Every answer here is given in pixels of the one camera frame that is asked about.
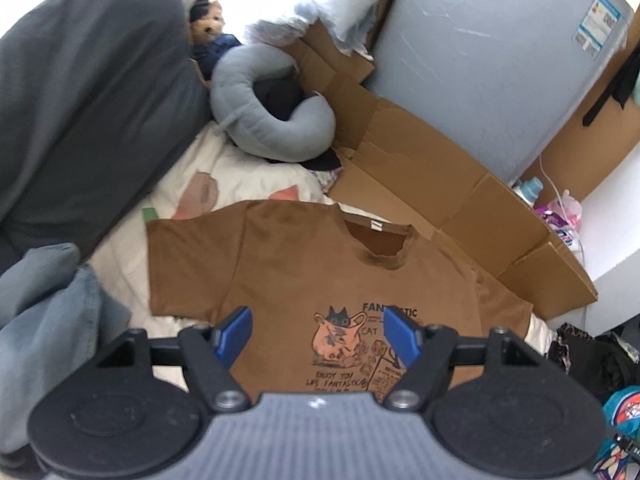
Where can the pink package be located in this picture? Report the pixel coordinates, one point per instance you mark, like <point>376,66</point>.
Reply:
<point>570,207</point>

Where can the leopard print cloth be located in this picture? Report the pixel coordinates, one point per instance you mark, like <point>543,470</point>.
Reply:
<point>570,332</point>

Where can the brown t-shirt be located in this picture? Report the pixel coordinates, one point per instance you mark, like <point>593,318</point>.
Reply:
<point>300,270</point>

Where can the brown cardboard box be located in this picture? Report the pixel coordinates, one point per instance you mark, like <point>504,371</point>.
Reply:
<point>605,160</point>

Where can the brown teddy bear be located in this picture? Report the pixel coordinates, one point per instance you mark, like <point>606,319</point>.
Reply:
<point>207,22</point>

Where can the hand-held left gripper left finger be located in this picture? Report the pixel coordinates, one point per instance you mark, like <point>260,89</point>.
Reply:
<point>235,332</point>

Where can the teal printed cloth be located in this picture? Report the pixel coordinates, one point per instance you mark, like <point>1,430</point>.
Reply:
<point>625,410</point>

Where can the bear print bedsheet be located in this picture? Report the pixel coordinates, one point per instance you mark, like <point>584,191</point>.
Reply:
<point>225,170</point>

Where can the grey neck pillow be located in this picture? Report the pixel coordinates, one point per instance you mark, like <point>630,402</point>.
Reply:
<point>250,125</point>

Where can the grey wrapped mattress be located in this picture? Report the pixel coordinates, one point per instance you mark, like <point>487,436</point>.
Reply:
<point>475,60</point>

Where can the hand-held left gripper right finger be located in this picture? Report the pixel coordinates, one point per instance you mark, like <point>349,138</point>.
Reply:
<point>400,335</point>

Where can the blue cap detergent bottle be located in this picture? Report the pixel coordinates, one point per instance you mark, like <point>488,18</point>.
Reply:
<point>530,191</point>

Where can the purple white package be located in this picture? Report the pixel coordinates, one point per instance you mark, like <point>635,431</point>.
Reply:
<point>565,235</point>

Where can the washed blue jeans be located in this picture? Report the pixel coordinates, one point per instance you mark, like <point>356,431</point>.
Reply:
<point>50,320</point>

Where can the flattened cardboard sheet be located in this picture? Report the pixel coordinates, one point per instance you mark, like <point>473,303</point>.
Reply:
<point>425,160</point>

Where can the dark grey pillow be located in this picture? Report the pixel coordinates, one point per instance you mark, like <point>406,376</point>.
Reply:
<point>90,110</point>

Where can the black folded clothes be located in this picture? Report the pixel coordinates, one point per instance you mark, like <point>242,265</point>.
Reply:
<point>595,370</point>

